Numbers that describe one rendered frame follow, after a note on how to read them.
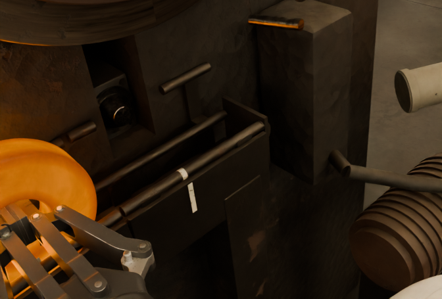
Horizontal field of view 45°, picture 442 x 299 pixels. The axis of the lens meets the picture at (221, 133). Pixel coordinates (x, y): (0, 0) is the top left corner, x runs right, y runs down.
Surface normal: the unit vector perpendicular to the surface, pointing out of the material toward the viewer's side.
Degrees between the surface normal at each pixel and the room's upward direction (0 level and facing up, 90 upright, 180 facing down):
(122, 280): 3
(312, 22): 0
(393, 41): 0
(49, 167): 92
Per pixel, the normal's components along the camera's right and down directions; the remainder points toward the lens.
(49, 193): 0.66, 0.42
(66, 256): -0.07, -0.79
